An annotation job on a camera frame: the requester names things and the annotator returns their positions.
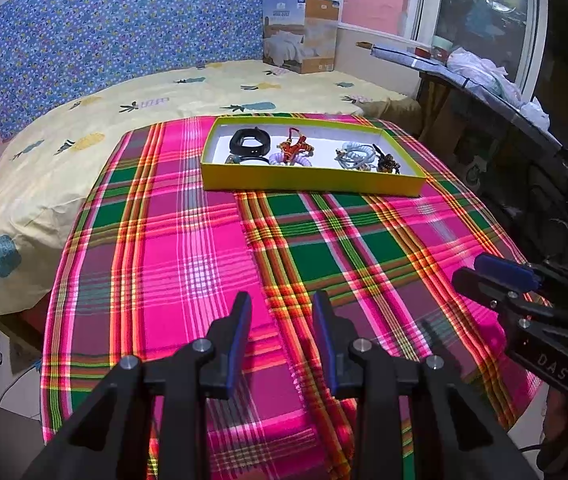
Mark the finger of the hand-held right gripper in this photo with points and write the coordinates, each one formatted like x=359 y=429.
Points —
x=484 y=287
x=504 y=267

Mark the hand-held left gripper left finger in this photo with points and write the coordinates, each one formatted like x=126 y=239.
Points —
x=238 y=340

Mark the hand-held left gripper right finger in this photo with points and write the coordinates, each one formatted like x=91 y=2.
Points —
x=325 y=340

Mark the yellow-green cardboard box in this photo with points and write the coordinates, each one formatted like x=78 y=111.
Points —
x=314 y=180

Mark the black wristband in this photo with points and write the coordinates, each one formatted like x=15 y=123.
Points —
x=251 y=152

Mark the dark furniture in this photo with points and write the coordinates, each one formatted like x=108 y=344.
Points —
x=514 y=160

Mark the pink green plaid cloth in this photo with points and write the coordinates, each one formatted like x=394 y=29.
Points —
x=188 y=240

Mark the white plastic bag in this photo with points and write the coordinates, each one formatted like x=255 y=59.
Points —
x=479 y=72

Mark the yellow pineapple bedsheet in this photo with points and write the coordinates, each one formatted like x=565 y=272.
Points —
x=63 y=170

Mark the window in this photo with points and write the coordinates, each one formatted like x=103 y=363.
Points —
x=489 y=5

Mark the printed bedding cardboard box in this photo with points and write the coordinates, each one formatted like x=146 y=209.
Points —
x=304 y=35

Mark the blue floral headboard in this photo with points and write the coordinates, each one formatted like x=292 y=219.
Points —
x=113 y=25

